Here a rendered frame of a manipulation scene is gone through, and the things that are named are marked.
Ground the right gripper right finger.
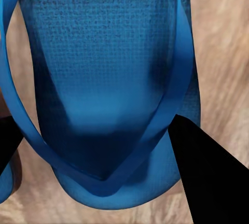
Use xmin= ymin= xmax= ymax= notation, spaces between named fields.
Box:
xmin=168 ymin=115 xmax=249 ymax=224

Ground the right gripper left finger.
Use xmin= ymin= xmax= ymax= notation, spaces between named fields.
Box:
xmin=0 ymin=116 xmax=25 ymax=176

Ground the sandal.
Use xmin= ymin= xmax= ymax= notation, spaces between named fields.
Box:
xmin=0 ymin=157 xmax=16 ymax=204
xmin=0 ymin=0 xmax=201 ymax=210

